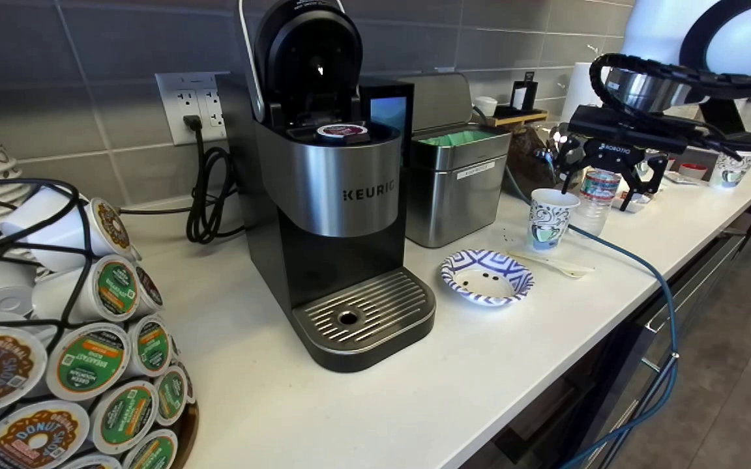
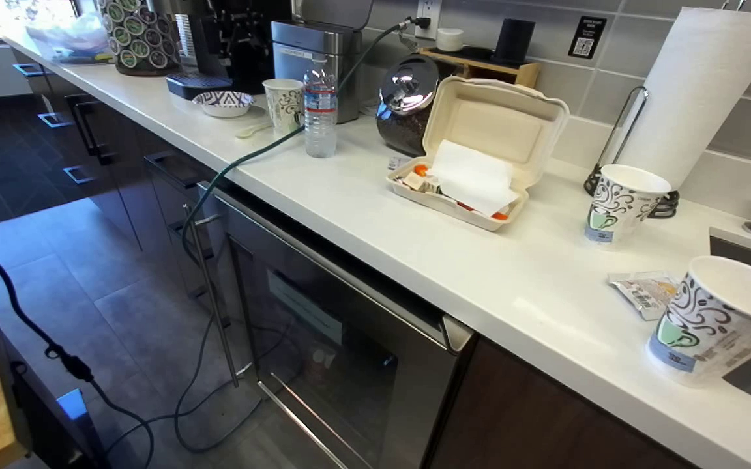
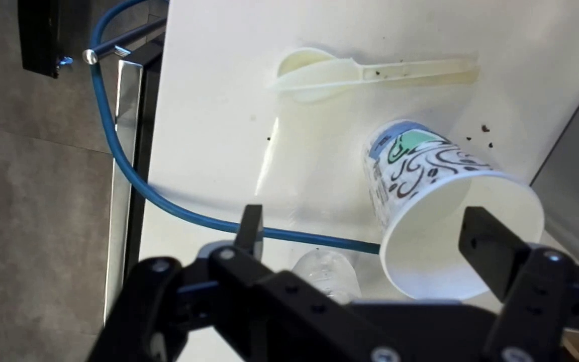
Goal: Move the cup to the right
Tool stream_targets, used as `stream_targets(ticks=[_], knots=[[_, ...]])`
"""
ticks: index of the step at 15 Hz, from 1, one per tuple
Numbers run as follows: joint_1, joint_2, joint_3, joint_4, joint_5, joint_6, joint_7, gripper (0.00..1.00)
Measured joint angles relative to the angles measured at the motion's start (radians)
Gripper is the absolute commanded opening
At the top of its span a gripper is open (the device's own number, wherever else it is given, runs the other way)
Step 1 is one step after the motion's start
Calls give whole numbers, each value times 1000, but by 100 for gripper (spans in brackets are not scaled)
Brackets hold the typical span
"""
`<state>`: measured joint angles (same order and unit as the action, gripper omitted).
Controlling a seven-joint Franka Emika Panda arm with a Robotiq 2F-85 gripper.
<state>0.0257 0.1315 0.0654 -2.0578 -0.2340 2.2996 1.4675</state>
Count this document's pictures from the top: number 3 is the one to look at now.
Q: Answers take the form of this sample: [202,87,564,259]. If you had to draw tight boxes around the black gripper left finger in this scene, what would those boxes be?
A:
[86,203,399,362]

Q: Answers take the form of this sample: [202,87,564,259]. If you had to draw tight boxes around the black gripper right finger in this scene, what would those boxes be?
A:
[459,205,579,362]

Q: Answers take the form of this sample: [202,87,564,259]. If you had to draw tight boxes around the patterned paper cup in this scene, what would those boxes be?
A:
[364,119,548,305]

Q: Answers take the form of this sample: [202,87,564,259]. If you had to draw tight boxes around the white plastic spoon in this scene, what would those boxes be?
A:
[269,46,481,106]

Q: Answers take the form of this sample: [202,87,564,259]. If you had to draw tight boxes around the blue green power cable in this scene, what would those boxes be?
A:
[84,0,382,258]

